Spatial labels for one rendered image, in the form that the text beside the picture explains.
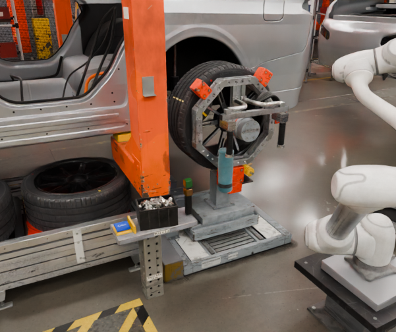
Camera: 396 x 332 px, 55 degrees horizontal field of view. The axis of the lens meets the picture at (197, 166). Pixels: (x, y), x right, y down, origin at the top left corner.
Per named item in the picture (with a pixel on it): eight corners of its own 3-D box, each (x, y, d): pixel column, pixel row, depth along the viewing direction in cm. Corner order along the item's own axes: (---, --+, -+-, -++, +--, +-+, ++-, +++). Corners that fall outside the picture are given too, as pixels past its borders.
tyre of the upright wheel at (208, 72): (240, 161, 279) (265, 70, 261) (258, 174, 259) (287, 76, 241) (155, 153, 247) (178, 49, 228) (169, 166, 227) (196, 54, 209)
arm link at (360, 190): (350, 259, 184) (302, 256, 187) (347, 226, 190) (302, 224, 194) (410, 203, 115) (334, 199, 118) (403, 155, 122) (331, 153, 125)
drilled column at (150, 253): (157, 283, 225) (154, 222, 208) (163, 294, 217) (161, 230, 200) (141, 288, 221) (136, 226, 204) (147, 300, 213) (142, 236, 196)
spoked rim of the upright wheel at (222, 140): (234, 151, 273) (253, 80, 259) (252, 162, 254) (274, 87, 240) (169, 143, 248) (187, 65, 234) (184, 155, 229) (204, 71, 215)
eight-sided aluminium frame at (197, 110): (265, 155, 254) (272, 72, 233) (271, 159, 249) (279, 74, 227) (191, 170, 233) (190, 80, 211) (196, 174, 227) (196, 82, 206)
